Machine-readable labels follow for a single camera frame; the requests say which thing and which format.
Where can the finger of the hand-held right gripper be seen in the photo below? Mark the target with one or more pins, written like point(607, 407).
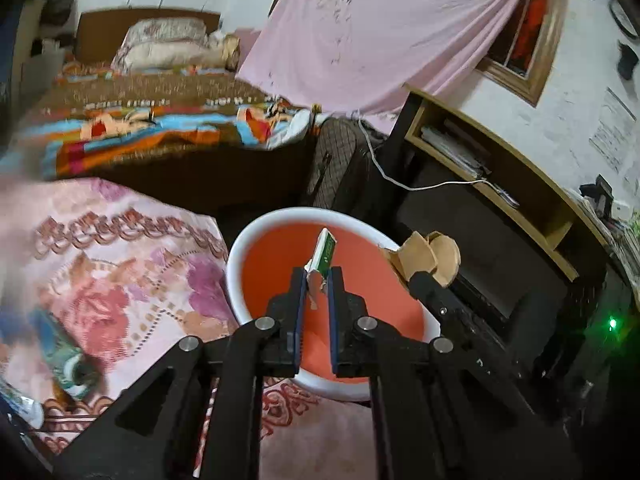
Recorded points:
point(430, 295)

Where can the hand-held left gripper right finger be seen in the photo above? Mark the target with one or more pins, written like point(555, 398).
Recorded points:
point(334, 320)

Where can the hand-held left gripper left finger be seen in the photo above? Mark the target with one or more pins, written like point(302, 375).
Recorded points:
point(299, 310)

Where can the tan wooden clamp pads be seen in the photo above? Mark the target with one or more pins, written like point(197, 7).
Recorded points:
point(420, 257)

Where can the white basin orange inside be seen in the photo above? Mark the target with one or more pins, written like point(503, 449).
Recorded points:
point(280, 260)

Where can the green white wrapper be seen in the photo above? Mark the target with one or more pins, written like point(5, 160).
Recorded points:
point(326, 250)

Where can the blue sock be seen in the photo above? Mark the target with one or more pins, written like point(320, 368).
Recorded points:
point(60, 355)

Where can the white green toothpaste tube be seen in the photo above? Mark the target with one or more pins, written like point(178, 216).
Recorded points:
point(22, 407)

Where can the stack of papers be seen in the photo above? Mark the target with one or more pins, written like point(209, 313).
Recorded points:
point(450, 145)

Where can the black device with green light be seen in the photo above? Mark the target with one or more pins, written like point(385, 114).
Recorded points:
point(575, 340)

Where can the wooden desk with shelf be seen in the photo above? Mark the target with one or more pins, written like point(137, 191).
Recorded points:
point(540, 180)

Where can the pink floral blanket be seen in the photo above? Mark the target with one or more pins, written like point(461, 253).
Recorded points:
point(125, 260)

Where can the colourful striped blanket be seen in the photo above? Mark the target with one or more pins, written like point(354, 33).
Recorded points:
point(150, 130)

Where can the pink curtain cloth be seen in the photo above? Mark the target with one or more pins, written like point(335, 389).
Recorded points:
point(390, 35)

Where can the floral pillow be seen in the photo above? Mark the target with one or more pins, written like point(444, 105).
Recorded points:
point(165, 45)

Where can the wooden headboard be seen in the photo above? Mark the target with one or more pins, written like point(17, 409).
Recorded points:
point(100, 30)

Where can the white wall notice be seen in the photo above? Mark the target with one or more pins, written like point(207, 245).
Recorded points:
point(612, 130)

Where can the wooden window frame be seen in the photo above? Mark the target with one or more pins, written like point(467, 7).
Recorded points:
point(545, 60)

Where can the wall clock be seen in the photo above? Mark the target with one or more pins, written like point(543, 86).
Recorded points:
point(627, 17)

